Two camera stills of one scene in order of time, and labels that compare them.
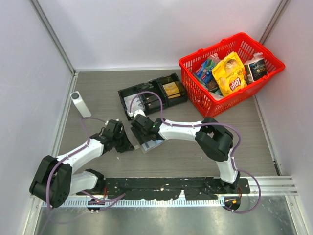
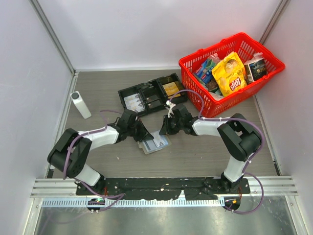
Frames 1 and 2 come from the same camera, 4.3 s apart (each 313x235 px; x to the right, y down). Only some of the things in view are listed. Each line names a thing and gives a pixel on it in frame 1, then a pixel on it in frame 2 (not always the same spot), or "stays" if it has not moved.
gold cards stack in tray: [171, 90] stays
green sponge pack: [210, 63] stays
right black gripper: [142, 138] to [166, 129]
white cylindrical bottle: [80, 104] stays
